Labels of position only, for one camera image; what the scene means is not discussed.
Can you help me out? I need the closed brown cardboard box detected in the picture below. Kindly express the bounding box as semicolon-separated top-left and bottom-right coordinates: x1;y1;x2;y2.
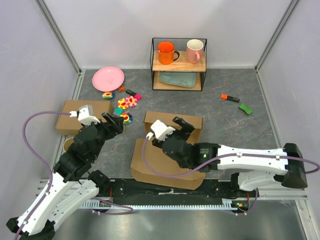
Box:
55;100;114;136

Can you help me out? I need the grey slotted cable duct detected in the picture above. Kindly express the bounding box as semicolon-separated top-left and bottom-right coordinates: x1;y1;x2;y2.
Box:
79;199;250;211

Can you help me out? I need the beige cup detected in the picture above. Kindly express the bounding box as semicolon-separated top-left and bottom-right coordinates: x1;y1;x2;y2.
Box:
62;137;74;153

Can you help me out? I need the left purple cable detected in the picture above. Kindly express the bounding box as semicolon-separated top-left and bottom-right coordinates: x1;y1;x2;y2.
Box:
13;111;135;240

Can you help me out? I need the rainbow flower toy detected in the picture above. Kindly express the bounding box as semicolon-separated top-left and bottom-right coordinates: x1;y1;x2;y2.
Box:
120;112;133;125

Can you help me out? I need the orange black highlighter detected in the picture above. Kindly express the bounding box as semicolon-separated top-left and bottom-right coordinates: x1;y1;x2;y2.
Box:
220;94;240;103

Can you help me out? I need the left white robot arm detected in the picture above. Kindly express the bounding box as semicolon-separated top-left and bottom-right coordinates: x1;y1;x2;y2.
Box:
6;109;124;240

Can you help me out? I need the brown cardboard box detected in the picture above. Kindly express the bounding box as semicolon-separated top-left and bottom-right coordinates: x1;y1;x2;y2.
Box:
55;100;114;136
130;111;206;190

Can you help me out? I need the pink black highlighter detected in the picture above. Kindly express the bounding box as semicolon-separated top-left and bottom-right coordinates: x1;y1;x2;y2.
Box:
125;89;142;100

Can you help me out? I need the pink mug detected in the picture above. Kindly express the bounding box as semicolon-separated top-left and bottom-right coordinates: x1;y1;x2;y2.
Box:
186;39;204;64

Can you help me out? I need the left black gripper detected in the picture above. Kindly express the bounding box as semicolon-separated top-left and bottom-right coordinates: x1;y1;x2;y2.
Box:
82;111;125;160

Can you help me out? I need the light green tray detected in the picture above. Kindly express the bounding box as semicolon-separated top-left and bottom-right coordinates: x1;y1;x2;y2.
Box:
159;72;197;88

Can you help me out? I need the green black eraser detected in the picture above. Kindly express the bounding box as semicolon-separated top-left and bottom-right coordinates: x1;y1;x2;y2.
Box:
238;103;253;115

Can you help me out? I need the pink plate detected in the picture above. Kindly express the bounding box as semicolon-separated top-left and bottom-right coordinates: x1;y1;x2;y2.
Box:
92;66;125;92

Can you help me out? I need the pink flower toy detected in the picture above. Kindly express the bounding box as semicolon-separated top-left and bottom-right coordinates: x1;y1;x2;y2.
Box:
125;96;138;107

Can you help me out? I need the orange yellow flower toy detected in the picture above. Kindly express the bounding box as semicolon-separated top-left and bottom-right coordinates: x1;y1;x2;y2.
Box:
117;98;129;110

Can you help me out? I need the small orange flower toy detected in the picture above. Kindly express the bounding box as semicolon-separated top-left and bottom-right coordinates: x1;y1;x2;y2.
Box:
118;86;126;92

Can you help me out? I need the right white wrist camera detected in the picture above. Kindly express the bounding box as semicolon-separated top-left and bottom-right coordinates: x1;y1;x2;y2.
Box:
146;120;176;141

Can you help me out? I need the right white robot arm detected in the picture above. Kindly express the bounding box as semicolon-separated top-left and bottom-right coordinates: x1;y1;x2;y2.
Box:
146;116;308;197

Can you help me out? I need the orange mug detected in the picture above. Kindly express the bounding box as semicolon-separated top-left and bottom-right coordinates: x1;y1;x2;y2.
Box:
157;41;180;65

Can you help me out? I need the black wire wooden shelf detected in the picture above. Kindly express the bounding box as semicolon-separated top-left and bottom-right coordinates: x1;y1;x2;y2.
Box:
150;37;208;91

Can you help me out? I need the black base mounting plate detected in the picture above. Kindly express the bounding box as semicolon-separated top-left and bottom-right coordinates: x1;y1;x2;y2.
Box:
98;178;256;206

